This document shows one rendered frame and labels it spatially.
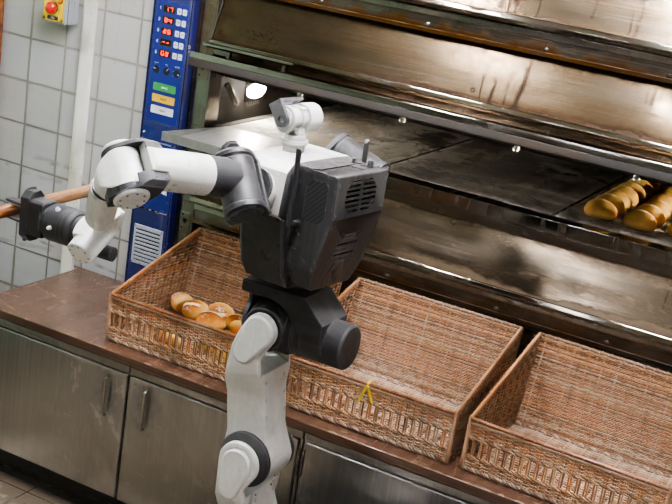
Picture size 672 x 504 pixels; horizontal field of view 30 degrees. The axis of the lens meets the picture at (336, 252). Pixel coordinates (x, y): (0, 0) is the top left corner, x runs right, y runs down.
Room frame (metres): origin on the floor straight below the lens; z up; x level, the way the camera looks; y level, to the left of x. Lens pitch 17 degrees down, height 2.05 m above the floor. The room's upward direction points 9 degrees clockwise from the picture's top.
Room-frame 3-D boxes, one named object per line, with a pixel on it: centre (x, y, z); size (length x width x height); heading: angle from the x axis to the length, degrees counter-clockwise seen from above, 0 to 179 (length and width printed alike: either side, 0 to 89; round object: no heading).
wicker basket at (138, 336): (3.65, 0.31, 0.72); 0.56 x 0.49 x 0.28; 65
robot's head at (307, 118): (2.90, 0.13, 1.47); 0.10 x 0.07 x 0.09; 146
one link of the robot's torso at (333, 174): (2.86, 0.09, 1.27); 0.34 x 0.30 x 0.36; 146
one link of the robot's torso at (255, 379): (2.88, 0.12, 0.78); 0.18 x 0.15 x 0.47; 154
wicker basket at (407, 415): (3.39, -0.23, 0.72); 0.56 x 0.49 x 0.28; 65
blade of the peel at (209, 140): (3.79, 0.26, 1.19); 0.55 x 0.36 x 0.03; 64
